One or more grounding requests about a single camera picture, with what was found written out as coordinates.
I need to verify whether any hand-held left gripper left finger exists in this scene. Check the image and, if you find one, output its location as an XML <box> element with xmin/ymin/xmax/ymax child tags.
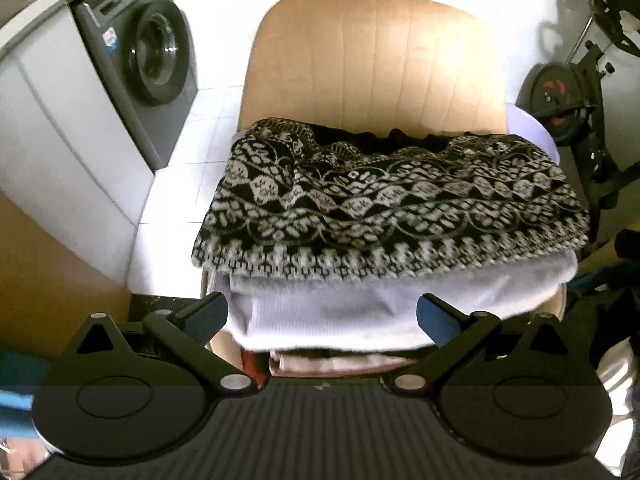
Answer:
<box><xmin>70</xmin><ymin>291</ymin><xmax>253</xmax><ymax>396</ymax></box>

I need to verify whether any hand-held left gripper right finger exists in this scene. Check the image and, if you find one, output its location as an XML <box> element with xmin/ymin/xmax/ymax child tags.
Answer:
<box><xmin>387</xmin><ymin>293</ymin><xmax>568</xmax><ymax>395</ymax></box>

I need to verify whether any black sock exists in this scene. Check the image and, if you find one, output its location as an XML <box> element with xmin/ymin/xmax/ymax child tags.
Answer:
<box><xmin>191</xmin><ymin>117</ymin><xmax>591</xmax><ymax>282</ymax></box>

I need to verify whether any red cloth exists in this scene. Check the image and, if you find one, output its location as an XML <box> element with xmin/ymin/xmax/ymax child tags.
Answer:
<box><xmin>242</xmin><ymin>350</ymin><xmax>272</xmax><ymax>387</ymax></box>

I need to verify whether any white folded garment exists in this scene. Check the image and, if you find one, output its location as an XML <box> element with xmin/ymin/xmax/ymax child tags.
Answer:
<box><xmin>220</xmin><ymin>250</ymin><xmax>578</xmax><ymax>352</ymax></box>

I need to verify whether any beige folded garment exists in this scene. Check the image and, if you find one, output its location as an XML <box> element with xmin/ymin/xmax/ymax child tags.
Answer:
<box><xmin>269</xmin><ymin>349</ymin><xmax>422</xmax><ymax>377</ymax></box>

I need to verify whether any brown wooden board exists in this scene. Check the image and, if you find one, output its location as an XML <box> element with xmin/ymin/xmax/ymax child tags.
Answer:
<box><xmin>0</xmin><ymin>194</ymin><xmax>132</xmax><ymax>357</ymax></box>

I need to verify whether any blue cloth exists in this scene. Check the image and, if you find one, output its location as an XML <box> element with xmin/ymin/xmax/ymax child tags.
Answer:
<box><xmin>0</xmin><ymin>350</ymin><xmax>57</xmax><ymax>433</ymax></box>

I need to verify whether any pale purple plastic basin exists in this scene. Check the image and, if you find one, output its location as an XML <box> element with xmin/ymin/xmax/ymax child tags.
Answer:
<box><xmin>504</xmin><ymin>104</ymin><xmax>561</xmax><ymax>166</ymax></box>

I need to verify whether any white cabinet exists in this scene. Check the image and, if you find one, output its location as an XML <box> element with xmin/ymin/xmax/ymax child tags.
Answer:
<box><xmin>0</xmin><ymin>0</ymin><xmax>157</xmax><ymax>288</ymax></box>

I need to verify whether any black exercise bike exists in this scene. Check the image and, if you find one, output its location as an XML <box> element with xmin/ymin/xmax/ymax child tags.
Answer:
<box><xmin>515</xmin><ymin>0</ymin><xmax>640</xmax><ymax>211</ymax></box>

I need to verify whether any tan upholstered chair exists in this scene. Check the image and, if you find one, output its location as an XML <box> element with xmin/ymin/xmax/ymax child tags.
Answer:
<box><xmin>207</xmin><ymin>0</ymin><xmax>568</xmax><ymax>361</ymax></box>

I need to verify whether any grey washing machine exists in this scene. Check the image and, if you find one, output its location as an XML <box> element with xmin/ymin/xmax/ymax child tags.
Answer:
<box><xmin>70</xmin><ymin>0</ymin><xmax>201</xmax><ymax>172</ymax></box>

